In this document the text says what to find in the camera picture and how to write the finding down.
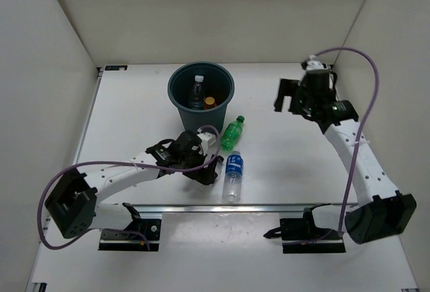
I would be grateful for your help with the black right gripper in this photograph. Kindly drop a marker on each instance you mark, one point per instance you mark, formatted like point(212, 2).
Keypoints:
point(288, 88)

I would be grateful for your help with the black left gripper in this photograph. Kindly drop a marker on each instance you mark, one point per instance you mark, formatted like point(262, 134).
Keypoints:
point(205, 176)

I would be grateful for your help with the orange juice plastic bottle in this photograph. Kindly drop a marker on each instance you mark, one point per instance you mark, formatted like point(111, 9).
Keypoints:
point(209, 103)

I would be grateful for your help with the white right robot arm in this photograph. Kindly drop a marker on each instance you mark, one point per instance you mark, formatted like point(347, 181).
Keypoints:
point(382, 210)

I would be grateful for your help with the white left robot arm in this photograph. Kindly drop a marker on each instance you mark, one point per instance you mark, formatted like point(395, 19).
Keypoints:
point(77, 202)

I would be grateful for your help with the dark teal plastic bin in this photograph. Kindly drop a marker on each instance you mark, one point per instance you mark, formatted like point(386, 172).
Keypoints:
point(218, 83)

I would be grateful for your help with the green plastic soda bottle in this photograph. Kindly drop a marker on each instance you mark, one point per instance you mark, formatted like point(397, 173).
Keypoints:
point(232, 134)

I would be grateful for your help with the clear bottle blue label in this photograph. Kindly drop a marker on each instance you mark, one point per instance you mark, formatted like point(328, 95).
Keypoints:
point(233, 177)

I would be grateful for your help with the clear bottle white cap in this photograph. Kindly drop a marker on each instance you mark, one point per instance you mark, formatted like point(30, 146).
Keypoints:
point(196, 96)

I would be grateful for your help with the black label sticker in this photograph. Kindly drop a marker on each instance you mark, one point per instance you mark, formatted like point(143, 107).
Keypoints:
point(115, 67)

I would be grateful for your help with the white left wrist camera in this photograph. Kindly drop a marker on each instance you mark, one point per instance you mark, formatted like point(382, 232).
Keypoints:
point(207, 140)

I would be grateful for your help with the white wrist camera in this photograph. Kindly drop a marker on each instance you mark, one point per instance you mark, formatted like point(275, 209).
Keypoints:
point(313, 66)
point(207, 140)

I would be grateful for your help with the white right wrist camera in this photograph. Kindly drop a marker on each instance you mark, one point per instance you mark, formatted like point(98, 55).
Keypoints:
point(313, 66)

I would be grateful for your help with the aluminium table edge rail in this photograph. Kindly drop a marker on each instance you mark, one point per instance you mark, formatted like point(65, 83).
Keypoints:
point(217, 208)

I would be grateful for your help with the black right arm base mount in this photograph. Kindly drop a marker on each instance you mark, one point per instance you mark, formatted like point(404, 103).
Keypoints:
point(300, 235)

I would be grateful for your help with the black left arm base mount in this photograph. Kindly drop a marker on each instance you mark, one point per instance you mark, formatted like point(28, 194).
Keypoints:
point(136, 232)

